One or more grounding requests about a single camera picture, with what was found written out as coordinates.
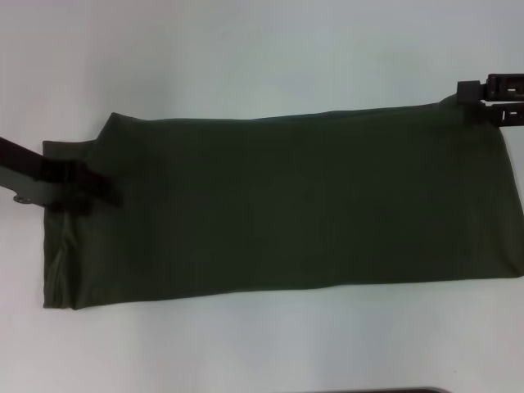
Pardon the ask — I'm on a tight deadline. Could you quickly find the dark green FREE! t-shirt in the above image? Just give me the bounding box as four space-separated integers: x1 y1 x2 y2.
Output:
40 92 524 312

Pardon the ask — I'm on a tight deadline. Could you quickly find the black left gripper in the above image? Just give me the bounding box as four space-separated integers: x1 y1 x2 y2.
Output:
0 136 125 217

